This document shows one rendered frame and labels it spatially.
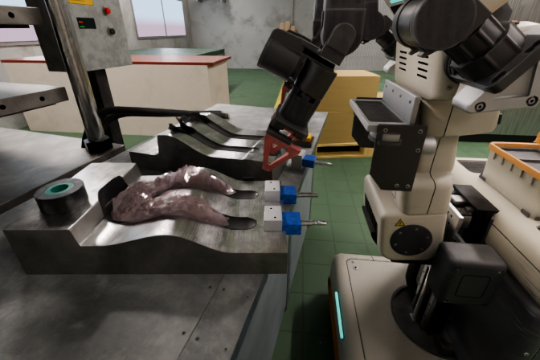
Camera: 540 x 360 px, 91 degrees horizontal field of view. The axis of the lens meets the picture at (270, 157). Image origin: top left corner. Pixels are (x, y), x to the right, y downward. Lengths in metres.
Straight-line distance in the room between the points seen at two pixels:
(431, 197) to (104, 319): 0.71
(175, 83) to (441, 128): 3.03
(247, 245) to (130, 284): 0.23
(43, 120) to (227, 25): 6.96
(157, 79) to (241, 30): 6.83
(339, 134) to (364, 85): 0.53
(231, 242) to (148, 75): 3.13
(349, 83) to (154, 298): 2.45
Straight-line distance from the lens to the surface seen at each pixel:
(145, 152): 0.97
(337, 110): 2.75
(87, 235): 0.62
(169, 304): 0.55
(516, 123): 4.19
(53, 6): 1.19
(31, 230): 0.64
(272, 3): 9.93
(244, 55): 10.07
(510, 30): 0.53
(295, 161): 0.89
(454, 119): 0.72
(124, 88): 3.76
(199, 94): 3.33
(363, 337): 1.14
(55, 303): 0.64
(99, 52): 1.43
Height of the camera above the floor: 1.22
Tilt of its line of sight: 25 degrees down
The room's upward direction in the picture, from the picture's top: straight up
